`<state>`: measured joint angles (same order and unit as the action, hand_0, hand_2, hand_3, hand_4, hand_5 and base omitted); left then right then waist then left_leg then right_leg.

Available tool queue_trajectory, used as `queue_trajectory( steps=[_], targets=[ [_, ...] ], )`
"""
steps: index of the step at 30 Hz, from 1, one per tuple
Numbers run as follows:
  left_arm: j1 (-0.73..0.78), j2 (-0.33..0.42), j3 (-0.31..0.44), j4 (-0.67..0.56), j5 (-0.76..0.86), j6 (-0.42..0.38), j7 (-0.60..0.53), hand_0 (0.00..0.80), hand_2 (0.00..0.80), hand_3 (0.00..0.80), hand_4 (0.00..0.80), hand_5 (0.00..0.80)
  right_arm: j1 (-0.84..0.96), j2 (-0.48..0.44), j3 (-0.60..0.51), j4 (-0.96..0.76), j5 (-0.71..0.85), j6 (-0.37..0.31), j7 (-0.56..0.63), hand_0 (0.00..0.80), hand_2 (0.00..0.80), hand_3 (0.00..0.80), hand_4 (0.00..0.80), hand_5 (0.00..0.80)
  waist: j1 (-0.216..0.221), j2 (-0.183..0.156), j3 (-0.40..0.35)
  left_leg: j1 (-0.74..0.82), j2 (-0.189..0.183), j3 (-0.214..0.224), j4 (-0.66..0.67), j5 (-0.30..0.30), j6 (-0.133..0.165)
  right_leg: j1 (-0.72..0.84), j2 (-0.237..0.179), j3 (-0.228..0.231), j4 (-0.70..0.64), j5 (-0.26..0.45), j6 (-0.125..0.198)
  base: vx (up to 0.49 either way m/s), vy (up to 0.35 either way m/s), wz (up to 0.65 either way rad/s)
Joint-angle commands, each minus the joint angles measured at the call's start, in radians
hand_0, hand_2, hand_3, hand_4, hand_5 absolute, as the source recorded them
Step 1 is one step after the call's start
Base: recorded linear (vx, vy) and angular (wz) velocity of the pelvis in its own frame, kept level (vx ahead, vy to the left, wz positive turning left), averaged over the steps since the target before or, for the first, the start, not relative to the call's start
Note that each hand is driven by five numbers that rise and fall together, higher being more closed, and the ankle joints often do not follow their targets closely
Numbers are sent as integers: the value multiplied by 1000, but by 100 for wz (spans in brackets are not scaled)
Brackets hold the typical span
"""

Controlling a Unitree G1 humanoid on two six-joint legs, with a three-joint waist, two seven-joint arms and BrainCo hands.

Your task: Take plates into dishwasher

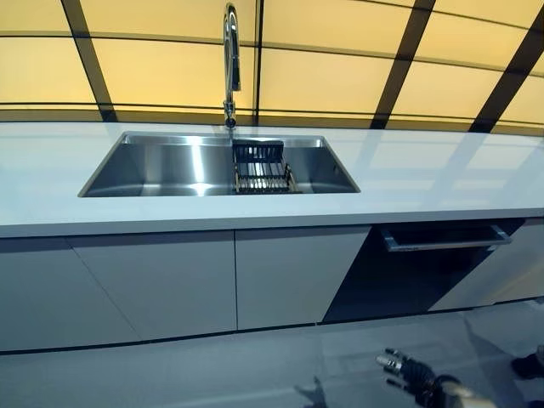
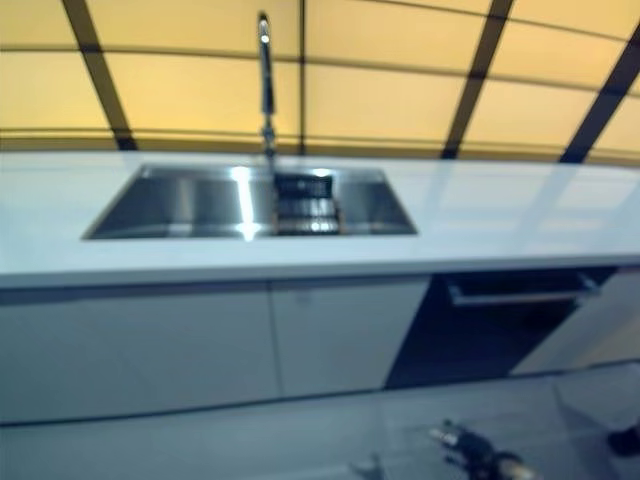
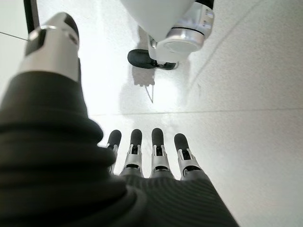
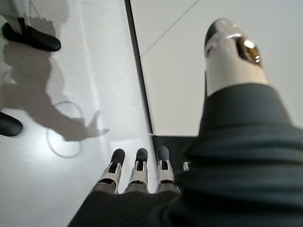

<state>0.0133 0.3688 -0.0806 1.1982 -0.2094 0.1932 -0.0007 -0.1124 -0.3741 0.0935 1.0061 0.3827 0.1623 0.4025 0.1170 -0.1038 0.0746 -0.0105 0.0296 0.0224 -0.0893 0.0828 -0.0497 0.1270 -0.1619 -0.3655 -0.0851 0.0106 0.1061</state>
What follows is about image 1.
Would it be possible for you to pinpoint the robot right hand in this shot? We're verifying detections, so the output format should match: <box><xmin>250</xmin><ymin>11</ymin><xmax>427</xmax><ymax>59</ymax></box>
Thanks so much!
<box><xmin>376</xmin><ymin>348</ymin><xmax>443</xmax><ymax>405</ymax></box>

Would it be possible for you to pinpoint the dishwasher with open door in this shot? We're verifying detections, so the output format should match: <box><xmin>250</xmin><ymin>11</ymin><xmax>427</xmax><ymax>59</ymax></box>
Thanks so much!
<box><xmin>320</xmin><ymin>218</ymin><xmax>526</xmax><ymax>325</ymax></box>

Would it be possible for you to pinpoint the white cabinet door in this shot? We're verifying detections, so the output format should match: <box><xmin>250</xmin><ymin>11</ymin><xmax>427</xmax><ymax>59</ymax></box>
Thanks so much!
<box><xmin>234</xmin><ymin>225</ymin><xmax>373</xmax><ymax>332</ymax></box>
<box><xmin>0</xmin><ymin>236</ymin><xmax>142</xmax><ymax>354</ymax></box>
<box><xmin>426</xmin><ymin>218</ymin><xmax>544</xmax><ymax>314</ymax></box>
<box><xmin>65</xmin><ymin>229</ymin><xmax>238</xmax><ymax>342</ymax></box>

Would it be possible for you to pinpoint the black dish drying rack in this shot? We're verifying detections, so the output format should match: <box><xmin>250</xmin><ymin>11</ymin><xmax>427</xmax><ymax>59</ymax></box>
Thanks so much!
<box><xmin>231</xmin><ymin>139</ymin><xmax>303</xmax><ymax>196</ymax></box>

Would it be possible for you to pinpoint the stainless steel sink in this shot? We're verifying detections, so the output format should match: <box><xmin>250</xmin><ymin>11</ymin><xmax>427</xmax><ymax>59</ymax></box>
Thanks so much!
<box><xmin>77</xmin><ymin>130</ymin><xmax>362</xmax><ymax>199</ymax></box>

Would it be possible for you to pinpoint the chrome gooseneck faucet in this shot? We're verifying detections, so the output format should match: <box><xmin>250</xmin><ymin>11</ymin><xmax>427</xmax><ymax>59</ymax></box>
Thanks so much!
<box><xmin>222</xmin><ymin>3</ymin><xmax>243</xmax><ymax>129</ymax></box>

